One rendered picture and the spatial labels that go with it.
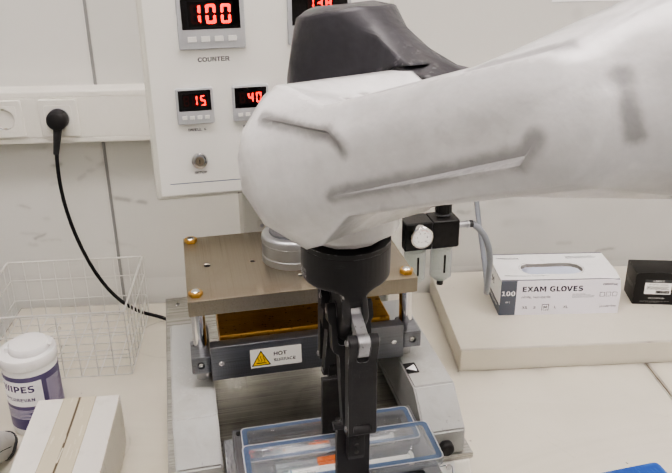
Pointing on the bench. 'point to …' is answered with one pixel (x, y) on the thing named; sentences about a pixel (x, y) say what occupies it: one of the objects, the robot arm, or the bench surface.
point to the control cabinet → (224, 64)
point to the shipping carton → (73, 437)
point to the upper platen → (279, 320)
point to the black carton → (649, 282)
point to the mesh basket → (86, 315)
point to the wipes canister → (29, 375)
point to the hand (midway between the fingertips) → (344, 430)
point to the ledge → (547, 331)
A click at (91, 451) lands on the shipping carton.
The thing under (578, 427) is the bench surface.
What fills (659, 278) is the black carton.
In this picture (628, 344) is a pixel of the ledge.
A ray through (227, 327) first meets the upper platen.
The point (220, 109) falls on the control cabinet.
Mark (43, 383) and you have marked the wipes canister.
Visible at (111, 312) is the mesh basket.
